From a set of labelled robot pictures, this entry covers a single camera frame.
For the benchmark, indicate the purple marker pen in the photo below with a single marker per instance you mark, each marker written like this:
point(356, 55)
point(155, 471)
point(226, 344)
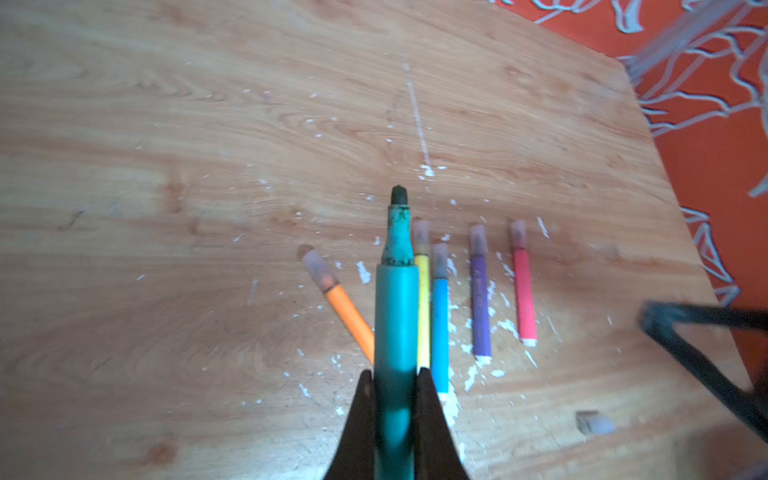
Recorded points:
point(482, 345)

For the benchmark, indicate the green marker pen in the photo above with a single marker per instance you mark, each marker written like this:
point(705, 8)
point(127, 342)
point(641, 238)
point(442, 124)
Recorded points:
point(396, 332)

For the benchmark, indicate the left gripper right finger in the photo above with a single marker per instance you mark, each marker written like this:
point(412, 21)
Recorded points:
point(436, 456)

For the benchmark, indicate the yellow marker pen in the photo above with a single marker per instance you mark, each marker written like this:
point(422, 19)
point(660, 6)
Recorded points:
point(421, 246)

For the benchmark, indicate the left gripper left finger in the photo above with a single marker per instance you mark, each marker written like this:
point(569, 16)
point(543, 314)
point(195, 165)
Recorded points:
point(355, 454)

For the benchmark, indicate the pink marker pen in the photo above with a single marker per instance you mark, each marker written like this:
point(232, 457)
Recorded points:
point(523, 285)

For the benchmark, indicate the orange marker pen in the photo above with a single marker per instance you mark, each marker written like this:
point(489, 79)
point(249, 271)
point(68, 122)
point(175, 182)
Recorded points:
point(338, 299)

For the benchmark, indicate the blue marker pen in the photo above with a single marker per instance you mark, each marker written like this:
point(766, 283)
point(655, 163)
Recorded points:
point(440, 357)

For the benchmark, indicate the clear pen cap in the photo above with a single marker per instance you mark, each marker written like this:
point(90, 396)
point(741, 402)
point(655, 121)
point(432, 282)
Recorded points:
point(594, 423)

